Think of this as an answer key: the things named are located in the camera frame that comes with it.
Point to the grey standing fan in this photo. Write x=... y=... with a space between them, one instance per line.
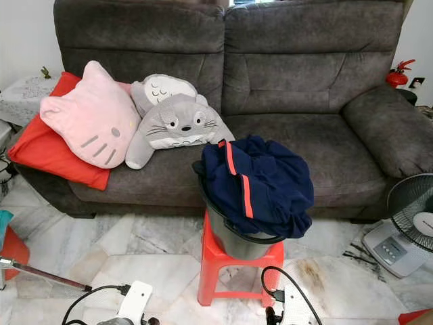
x=389 y=250

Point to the red fire extinguisher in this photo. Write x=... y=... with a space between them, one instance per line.
x=396 y=78

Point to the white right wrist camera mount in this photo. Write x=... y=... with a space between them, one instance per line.
x=296 y=308

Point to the steel pot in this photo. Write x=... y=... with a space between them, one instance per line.
x=233 y=237

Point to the red cushion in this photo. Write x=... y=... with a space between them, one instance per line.
x=40 y=152

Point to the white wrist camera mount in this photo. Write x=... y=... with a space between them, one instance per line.
x=296 y=308
x=137 y=303

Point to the grey totoro plush pillow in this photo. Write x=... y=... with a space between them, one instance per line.
x=176 y=128

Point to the grey sleeping totoro plush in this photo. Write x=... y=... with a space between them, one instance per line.
x=166 y=88

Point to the red plastic stool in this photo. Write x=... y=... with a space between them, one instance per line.
x=213 y=271

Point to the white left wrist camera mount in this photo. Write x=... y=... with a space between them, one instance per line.
x=137 y=303

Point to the dark grey sofa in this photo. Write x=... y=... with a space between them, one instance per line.
x=298 y=81

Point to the pink cat face pillow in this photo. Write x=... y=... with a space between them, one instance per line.
x=88 y=118

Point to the side table with lace cloth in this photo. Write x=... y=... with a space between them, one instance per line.
x=27 y=98

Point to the red bin with teal bag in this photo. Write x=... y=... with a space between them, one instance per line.
x=17 y=250

